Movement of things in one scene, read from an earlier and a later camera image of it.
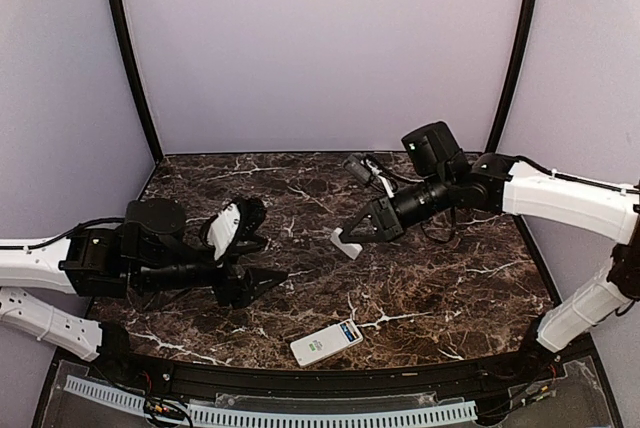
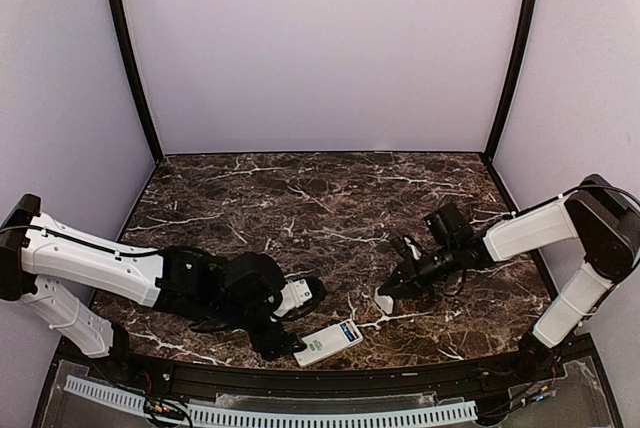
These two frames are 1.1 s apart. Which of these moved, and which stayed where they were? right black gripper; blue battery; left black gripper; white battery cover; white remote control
Moved: white battery cover; left black gripper; right black gripper
Stayed: white remote control; blue battery
